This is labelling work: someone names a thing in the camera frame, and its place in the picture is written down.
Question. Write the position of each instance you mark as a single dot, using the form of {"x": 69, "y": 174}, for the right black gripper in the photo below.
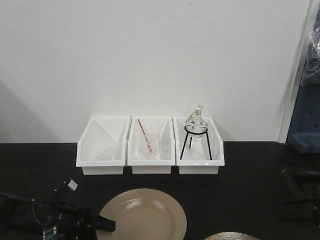
{"x": 305, "y": 184}

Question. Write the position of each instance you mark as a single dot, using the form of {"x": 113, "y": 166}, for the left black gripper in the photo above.
{"x": 51, "y": 219}

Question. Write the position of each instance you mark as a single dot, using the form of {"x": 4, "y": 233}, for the tan round plate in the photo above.
{"x": 231, "y": 235}
{"x": 144, "y": 214}

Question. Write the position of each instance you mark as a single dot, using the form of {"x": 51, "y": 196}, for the left white plastic bin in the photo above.
{"x": 101, "y": 133}

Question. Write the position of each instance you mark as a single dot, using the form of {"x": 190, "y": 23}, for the white plastic bin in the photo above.
{"x": 197, "y": 161}
{"x": 165, "y": 160}
{"x": 101, "y": 133}

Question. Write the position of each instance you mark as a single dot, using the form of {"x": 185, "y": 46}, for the grey pegboard drying rack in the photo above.
{"x": 304, "y": 130}

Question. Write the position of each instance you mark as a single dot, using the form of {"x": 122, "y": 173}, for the glass rod in bin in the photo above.
{"x": 110, "y": 154}

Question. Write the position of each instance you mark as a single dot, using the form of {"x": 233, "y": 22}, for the middle white plastic bin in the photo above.
{"x": 165, "y": 160}

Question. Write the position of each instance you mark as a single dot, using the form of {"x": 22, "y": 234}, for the small glass beaker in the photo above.
{"x": 145, "y": 154}

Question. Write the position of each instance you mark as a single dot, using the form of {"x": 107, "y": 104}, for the right white plastic bin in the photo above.
{"x": 197, "y": 161}

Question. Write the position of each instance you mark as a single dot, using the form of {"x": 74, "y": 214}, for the plastic bag of pegs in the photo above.
{"x": 311, "y": 71}

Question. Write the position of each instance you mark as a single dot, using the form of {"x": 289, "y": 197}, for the round glass flask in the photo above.
{"x": 195, "y": 124}

